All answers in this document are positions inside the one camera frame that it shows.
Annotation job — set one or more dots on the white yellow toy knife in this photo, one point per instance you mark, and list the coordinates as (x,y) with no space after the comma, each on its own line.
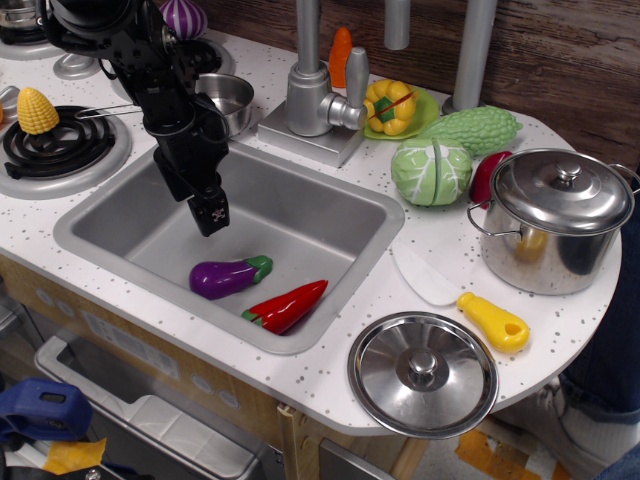
(505,331)

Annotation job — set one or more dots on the blue clamp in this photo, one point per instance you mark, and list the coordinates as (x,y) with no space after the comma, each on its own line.
(42,409)

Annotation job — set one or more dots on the white sneaker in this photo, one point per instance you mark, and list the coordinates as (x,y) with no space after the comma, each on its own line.
(582,445)

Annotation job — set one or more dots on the purple white toy onion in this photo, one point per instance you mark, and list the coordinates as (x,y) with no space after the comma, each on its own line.
(185,18)

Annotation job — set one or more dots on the loose steel pot lid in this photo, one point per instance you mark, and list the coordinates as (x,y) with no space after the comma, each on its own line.
(423,375)

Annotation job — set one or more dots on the grey toy sink basin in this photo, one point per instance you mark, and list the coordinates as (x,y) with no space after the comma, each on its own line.
(312,226)

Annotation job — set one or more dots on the dark red toy pepper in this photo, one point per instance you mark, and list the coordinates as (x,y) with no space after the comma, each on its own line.
(480,190)

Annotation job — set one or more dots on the grey vertical pole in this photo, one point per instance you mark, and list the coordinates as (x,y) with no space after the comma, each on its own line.
(476,38)

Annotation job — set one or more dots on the small steel pan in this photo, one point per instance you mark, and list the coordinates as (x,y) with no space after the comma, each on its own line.
(231,95)

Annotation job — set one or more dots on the purple toy eggplant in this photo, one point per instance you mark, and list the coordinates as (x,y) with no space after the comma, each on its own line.
(215,280)

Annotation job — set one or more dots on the green toy bitter gourd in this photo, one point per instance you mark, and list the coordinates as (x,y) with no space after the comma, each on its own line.
(480,130)

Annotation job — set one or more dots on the yellow toy corn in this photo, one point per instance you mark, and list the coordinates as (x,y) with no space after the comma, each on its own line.
(35,113)

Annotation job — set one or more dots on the silver oven door handle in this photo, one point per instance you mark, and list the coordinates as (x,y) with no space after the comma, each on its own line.
(147,426)

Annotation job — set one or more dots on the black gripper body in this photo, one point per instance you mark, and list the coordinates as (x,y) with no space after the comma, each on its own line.
(192,135)

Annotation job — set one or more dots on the yellow toy bell pepper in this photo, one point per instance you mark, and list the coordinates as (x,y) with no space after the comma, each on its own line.
(391,106)

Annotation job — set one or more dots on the green toy cabbage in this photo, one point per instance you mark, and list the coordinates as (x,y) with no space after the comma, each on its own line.
(431,172)

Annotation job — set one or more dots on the orange toy carrot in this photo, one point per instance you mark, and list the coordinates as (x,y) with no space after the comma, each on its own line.
(338,57)

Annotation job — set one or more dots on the red toy chili pepper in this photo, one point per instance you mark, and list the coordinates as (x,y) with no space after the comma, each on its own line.
(280,313)

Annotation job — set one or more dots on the black stove burner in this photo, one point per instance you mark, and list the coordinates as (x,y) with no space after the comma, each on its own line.
(77,154)

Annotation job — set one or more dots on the blue jeans leg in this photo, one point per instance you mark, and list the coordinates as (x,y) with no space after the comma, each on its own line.
(603,381)

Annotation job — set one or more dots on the grey hanging pole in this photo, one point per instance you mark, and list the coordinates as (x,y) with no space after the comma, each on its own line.
(397,24)

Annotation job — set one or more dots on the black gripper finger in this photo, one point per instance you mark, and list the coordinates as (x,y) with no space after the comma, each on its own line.
(211,213)

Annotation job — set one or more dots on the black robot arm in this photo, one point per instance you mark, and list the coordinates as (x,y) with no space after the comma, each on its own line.
(156,73)

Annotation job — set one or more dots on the light green plate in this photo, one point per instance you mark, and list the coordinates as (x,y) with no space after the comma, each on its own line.
(427,111)

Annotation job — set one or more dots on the silver toy faucet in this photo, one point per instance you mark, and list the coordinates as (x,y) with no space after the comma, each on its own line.
(314,121)

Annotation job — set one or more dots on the steel pot with lid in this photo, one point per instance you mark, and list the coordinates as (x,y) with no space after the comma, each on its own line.
(552,217)

